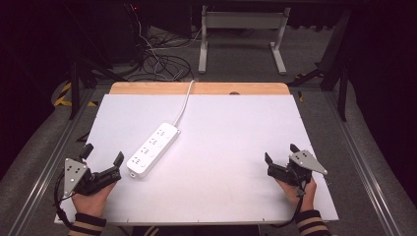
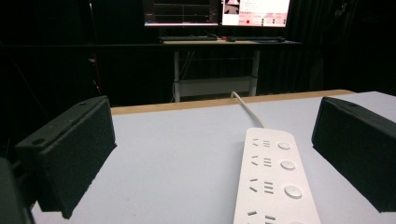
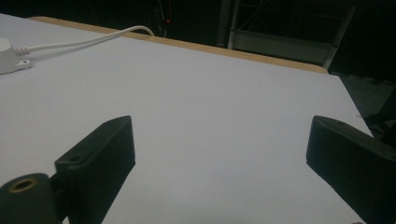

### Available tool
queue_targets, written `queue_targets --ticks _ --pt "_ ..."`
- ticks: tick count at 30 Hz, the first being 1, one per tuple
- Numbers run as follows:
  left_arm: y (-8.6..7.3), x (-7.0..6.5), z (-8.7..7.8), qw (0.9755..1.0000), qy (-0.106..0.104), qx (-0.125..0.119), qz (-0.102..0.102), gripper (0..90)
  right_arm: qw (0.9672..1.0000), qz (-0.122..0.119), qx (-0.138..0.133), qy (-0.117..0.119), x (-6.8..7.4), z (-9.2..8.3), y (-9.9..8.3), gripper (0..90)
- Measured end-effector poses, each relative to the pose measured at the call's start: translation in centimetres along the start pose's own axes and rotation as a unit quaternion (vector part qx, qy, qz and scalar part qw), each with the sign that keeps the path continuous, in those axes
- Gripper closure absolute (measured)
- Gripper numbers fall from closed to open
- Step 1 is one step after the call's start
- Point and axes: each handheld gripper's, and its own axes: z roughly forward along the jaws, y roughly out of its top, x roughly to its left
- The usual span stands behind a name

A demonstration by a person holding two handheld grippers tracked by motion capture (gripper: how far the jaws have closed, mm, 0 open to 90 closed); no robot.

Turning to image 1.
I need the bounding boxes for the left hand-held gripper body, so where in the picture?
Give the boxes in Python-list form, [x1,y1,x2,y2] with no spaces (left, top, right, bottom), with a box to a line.
[63,157,122,198]

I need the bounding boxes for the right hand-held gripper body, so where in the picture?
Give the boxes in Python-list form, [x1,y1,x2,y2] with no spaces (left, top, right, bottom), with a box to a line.
[267,149,328,189]

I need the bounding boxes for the white power strip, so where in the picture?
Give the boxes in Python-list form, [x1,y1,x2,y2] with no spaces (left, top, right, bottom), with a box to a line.
[126,122,182,180]

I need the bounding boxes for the person's left hand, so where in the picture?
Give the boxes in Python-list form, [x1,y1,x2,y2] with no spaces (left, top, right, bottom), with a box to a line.
[71,182,118,218]

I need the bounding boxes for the person's right hand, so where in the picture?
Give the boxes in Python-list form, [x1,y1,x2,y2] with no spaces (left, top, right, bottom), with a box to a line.
[274,178,319,213]

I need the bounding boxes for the yellow black hazard tape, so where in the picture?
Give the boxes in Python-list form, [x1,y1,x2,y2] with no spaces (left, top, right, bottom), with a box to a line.
[53,81,99,108]

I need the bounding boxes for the black metal stand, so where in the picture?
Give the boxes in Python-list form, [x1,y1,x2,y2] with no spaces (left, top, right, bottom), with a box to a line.
[64,6,130,121]
[287,9,351,123]

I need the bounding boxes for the person's dark clothing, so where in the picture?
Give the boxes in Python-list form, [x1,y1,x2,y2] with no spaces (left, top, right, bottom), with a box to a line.
[131,224,264,236]

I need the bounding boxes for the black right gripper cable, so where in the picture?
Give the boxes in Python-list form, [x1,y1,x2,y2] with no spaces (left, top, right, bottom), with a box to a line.
[270,185,307,229]

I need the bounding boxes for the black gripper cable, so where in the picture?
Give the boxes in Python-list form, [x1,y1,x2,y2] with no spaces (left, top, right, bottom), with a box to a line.
[270,185,307,229]
[53,172,76,230]

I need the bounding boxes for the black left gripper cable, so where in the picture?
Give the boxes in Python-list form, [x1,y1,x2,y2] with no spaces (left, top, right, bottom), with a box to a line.
[53,172,76,230]

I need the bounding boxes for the aluminium floor rail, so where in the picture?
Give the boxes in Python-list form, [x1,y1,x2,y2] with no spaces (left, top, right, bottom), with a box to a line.
[6,88,96,236]
[322,90,405,236]

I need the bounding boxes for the white power strip cable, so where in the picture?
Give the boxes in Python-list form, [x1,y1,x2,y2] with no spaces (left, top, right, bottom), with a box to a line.
[172,80,196,128]

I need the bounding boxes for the tangle of black floor cables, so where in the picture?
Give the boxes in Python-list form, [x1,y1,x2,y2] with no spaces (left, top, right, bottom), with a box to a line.
[124,28,195,83]

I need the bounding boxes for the white metal desk frame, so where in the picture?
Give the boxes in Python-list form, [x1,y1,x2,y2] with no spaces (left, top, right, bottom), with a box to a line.
[198,4,292,76]

